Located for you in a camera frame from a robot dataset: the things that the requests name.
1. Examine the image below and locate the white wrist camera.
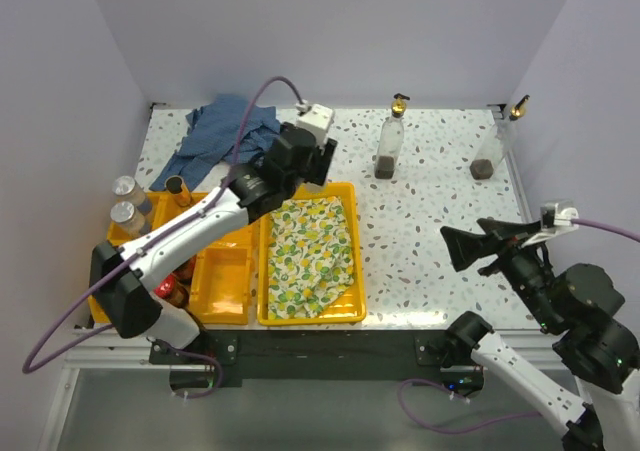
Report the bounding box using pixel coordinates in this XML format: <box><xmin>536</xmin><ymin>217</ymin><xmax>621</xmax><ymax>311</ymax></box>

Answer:
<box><xmin>295</xmin><ymin>101</ymin><xmax>335</xmax><ymax>146</ymax></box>
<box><xmin>522</xmin><ymin>199</ymin><xmax>579</xmax><ymax>247</ymax></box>

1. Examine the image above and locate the dark bottle gold band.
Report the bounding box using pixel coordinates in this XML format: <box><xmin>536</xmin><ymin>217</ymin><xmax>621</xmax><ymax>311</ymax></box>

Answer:
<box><xmin>165</xmin><ymin>175</ymin><xmax>193</xmax><ymax>208</ymax></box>

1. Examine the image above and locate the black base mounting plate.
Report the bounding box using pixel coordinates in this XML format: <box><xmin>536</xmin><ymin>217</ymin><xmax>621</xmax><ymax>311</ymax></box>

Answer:
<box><xmin>149</xmin><ymin>330</ymin><xmax>486</xmax><ymax>396</ymax></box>

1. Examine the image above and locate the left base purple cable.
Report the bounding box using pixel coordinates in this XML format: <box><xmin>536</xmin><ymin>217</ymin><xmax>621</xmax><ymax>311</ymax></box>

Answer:
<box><xmin>169</xmin><ymin>348</ymin><xmax>224</xmax><ymax>400</ymax></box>

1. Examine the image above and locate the corner glass bottle gold pourer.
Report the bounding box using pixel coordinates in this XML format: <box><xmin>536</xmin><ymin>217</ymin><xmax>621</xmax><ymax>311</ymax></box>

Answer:
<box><xmin>469</xmin><ymin>94</ymin><xmax>530</xmax><ymax>180</ymax></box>

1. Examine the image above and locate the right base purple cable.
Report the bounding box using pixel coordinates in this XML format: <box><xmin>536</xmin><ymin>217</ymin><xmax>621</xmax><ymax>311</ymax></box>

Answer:
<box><xmin>397</xmin><ymin>378</ymin><xmax>544</xmax><ymax>433</ymax></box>

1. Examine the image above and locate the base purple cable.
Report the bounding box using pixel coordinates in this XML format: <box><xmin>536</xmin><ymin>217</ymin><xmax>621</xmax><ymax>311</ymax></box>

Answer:
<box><xmin>397</xmin><ymin>378</ymin><xmax>544</xmax><ymax>433</ymax></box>
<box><xmin>169</xmin><ymin>348</ymin><xmax>224</xmax><ymax>400</ymax></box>

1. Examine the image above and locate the lemon print cloth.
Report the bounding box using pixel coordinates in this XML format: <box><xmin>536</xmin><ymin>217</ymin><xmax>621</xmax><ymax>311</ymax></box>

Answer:
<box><xmin>267</xmin><ymin>196</ymin><xmax>355</xmax><ymax>320</ymax></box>

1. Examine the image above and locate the blue checkered shirt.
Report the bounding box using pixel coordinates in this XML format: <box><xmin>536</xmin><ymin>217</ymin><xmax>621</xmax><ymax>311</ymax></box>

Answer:
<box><xmin>149</xmin><ymin>94</ymin><xmax>281</xmax><ymax>192</ymax></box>

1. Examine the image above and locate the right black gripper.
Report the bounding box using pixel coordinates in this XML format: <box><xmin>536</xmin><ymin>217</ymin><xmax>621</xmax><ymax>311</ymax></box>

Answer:
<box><xmin>438</xmin><ymin>214</ymin><xmax>561</xmax><ymax>327</ymax></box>

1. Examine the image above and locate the red lid sauce jar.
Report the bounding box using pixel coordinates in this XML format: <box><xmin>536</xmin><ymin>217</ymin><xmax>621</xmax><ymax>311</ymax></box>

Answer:
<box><xmin>173</xmin><ymin>256</ymin><xmax>197</xmax><ymax>284</ymax></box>

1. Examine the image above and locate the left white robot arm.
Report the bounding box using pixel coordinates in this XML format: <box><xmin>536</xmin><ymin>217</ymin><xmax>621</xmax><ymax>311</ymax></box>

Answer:
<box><xmin>91</xmin><ymin>120</ymin><xmax>337</xmax><ymax>363</ymax></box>

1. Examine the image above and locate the grey cap salt grinder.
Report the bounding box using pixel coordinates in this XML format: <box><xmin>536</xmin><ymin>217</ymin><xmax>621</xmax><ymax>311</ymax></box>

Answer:
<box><xmin>304</xmin><ymin>183</ymin><xmax>326</xmax><ymax>194</ymax></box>

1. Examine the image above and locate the blue label spice jar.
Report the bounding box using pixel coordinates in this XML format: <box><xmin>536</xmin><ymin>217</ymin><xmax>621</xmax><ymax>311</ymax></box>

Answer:
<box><xmin>112</xmin><ymin>175</ymin><xmax>153</xmax><ymax>217</ymax></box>

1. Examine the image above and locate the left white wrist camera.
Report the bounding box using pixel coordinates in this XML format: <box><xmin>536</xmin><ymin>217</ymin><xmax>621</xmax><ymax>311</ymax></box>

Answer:
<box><xmin>295</xmin><ymin>101</ymin><xmax>335</xmax><ymax>146</ymax></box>

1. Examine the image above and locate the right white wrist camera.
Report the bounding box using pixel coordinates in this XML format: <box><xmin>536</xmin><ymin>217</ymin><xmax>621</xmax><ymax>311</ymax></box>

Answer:
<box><xmin>522</xmin><ymin>199</ymin><xmax>579</xmax><ymax>247</ymax></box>

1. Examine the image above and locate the glass oil bottle gold pourer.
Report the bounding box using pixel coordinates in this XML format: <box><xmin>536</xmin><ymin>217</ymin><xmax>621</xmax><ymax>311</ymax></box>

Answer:
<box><xmin>374</xmin><ymin>93</ymin><xmax>410</xmax><ymax>179</ymax></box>

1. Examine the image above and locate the red cap soy bottle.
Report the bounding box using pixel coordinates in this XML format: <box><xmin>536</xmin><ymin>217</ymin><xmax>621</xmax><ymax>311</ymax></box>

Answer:
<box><xmin>154</xmin><ymin>274</ymin><xmax>189</xmax><ymax>308</ymax></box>

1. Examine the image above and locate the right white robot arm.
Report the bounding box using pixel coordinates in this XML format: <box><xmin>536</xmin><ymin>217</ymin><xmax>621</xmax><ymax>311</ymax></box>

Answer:
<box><xmin>440</xmin><ymin>217</ymin><xmax>639</xmax><ymax>450</ymax></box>

